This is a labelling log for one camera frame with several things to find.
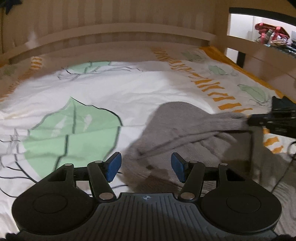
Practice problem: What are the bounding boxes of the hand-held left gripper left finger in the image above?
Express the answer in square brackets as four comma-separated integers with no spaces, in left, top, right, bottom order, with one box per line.
[47,152,122,202]

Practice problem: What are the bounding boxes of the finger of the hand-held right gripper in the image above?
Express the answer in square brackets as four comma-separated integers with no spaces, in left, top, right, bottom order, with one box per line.
[248,113,273,127]

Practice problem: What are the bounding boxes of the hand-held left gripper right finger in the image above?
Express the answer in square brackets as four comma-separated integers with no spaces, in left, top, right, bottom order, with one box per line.
[171,152,247,202]

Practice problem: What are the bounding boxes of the grey knit hoodie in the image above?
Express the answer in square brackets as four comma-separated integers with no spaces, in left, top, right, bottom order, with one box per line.
[121,101,296,234]

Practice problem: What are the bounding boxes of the pile of colourful clothes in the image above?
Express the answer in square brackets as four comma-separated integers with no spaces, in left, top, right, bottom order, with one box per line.
[254,22,296,50]

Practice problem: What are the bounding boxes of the leaf print white quilt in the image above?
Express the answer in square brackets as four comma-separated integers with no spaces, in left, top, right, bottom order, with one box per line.
[0,47,289,232]

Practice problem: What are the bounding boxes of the orange bed sheet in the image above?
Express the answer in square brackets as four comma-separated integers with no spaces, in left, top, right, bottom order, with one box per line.
[200,46,285,98]

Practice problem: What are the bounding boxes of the thin black cable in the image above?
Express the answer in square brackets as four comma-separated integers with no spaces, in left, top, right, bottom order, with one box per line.
[272,141,296,194]

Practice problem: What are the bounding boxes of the wooden bed frame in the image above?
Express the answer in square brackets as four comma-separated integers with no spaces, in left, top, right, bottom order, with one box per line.
[0,0,296,102]

